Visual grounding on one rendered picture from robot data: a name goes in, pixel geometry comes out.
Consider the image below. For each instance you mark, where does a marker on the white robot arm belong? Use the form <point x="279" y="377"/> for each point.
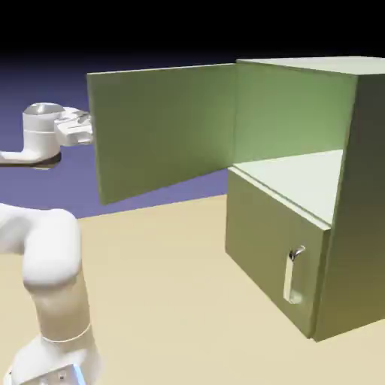
<point x="51" y="255"/>

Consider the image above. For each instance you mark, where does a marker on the small green cabinet door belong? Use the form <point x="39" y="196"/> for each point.
<point x="258" y="237"/>

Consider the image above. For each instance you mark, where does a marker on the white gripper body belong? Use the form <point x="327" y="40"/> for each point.
<point x="73" y="132"/>

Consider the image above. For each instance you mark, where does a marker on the large green cabinet door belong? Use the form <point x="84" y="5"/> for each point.
<point x="162" y="129"/>

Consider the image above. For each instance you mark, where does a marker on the green cabinet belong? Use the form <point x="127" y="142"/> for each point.
<point x="358" y="210"/>

